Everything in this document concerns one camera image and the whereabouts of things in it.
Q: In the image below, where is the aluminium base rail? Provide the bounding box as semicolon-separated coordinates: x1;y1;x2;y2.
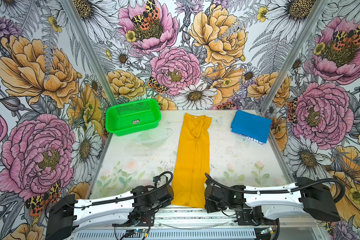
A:
69;206;331;240

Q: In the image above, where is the yellow t-shirt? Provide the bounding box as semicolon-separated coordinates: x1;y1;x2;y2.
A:
172;114;212;208

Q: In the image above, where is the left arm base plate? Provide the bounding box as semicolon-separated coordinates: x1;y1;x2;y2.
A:
112;210;156;227

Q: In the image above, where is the aluminium corner post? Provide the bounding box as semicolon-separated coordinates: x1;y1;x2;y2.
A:
62;1;118;106
259;0;329;114

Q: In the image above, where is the left aluminium corner post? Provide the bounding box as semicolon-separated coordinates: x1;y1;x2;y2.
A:
62;1;118;106

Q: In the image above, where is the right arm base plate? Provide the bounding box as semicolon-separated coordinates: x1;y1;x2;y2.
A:
236;206;276;227

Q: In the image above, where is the folded blue t-shirt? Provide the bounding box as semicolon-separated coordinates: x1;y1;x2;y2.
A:
231;110;272;144

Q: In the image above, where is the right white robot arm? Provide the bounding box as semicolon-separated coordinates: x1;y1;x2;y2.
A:
205;176;346;226

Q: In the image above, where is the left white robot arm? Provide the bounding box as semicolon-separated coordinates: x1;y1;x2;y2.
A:
46;185;174;240

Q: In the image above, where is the green plastic basket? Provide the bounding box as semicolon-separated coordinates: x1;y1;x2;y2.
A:
105;99;162;136

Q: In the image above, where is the small green circuit board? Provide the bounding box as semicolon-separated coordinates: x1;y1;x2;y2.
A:
126;229;150;235

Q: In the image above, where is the right aluminium corner post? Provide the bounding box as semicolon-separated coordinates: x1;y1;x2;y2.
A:
259;0;329;114

